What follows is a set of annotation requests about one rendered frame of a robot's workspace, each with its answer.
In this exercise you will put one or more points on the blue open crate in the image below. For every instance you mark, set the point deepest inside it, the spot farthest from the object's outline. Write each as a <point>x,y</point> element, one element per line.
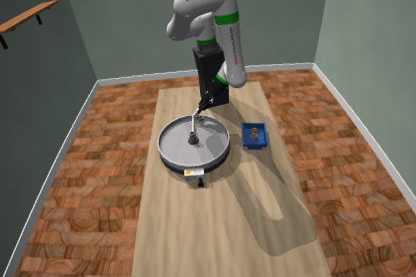
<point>248,143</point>

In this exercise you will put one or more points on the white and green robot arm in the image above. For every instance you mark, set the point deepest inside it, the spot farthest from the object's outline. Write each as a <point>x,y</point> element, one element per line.
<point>226,17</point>

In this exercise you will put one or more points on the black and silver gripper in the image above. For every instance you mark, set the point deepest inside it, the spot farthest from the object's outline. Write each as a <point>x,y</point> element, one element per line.
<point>204,104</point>

